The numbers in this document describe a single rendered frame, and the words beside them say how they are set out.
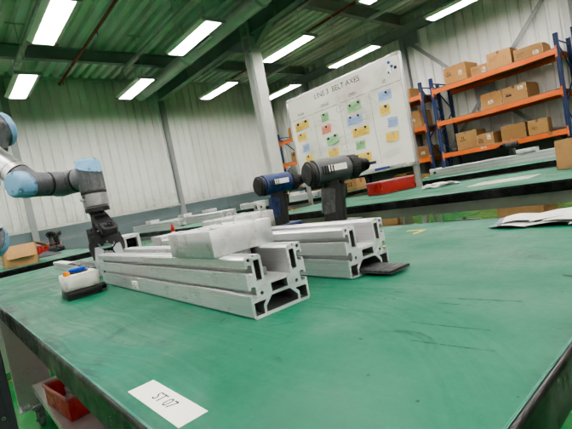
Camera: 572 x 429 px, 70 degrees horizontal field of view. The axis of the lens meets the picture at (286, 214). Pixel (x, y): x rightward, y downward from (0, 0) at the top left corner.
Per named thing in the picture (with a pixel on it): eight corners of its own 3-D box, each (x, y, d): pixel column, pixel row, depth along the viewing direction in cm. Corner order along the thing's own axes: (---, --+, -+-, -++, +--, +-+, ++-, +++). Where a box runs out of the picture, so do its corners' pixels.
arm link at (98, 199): (110, 191, 126) (82, 194, 121) (112, 205, 126) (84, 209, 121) (104, 193, 132) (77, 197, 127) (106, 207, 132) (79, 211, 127)
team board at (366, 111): (305, 271, 460) (271, 100, 449) (334, 260, 492) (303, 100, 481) (424, 277, 346) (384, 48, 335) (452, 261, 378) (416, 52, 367)
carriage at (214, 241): (174, 272, 71) (167, 234, 71) (228, 256, 78) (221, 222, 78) (218, 277, 59) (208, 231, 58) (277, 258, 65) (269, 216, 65)
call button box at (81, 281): (62, 299, 103) (57, 275, 103) (102, 287, 109) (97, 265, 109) (68, 301, 97) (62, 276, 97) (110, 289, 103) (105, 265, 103)
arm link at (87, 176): (85, 162, 131) (105, 157, 128) (93, 195, 132) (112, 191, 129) (65, 162, 124) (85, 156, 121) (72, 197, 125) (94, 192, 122)
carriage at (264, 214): (207, 248, 103) (201, 221, 102) (243, 238, 109) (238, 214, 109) (239, 247, 90) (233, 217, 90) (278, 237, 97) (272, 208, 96)
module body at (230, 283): (104, 283, 117) (97, 254, 117) (138, 273, 123) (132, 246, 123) (254, 320, 54) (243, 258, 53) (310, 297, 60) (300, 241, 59)
